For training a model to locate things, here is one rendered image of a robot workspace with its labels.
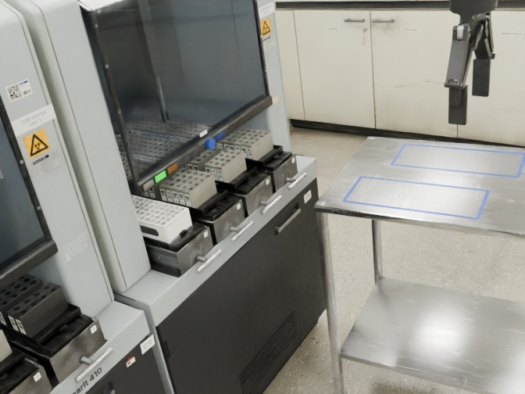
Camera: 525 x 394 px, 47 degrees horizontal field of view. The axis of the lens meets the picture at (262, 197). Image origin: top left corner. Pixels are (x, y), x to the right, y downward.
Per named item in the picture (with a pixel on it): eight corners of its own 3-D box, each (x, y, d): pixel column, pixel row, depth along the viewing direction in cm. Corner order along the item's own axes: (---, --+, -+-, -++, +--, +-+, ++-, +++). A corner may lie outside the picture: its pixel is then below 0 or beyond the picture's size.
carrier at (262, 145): (268, 147, 195) (266, 130, 192) (273, 148, 194) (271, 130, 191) (248, 162, 187) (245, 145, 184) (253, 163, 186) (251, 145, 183)
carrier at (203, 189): (212, 191, 173) (208, 172, 171) (217, 191, 172) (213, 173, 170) (187, 210, 165) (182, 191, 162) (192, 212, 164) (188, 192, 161)
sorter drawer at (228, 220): (55, 202, 200) (47, 178, 196) (86, 183, 210) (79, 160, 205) (230, 248, 161) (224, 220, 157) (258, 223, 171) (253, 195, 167)
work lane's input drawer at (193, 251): (18, 225, 189) (8, 200, 185) (51, 204, 199) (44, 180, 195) (194, 281, 151) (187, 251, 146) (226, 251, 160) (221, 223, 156)
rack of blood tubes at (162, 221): (91, 225, 169) (85, 206, 166) (116, 208, 176) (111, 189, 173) (169, 248, 153) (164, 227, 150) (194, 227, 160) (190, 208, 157)
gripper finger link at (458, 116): (468, 84, 99) (466, 86, 99) (466, 123, 103) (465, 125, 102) (450, 84, 101) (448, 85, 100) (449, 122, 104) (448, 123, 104)
